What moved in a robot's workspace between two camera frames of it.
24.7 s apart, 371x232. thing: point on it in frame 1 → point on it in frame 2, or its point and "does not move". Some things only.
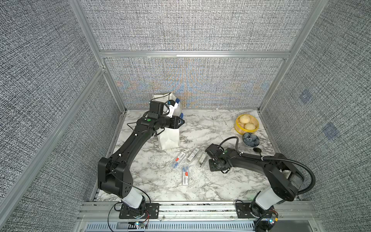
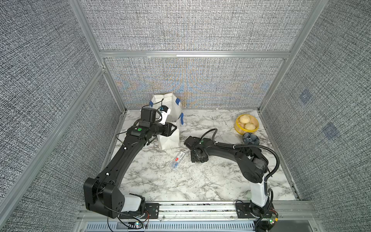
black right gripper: [211, 168] → [202, 160]
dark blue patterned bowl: [250, 139] does not move
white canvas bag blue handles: [169, 137] does not move
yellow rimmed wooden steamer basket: [246, 123] does not move
